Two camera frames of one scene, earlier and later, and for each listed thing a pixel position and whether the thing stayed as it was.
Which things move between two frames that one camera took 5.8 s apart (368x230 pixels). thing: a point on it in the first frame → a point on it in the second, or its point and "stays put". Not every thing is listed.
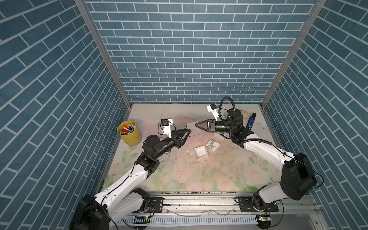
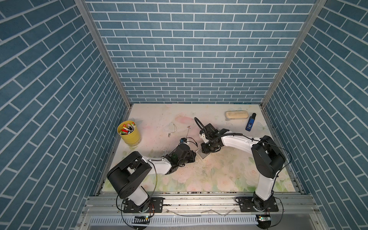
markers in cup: x=126 y=130 stays put
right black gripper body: x=219 y=127 → x=208 y=147
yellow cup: x=132 y=139 stays put
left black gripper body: x=176 y=143 → x=188 y=158
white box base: x=201 y=151 stays put
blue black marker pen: x=251 y=121 stays put
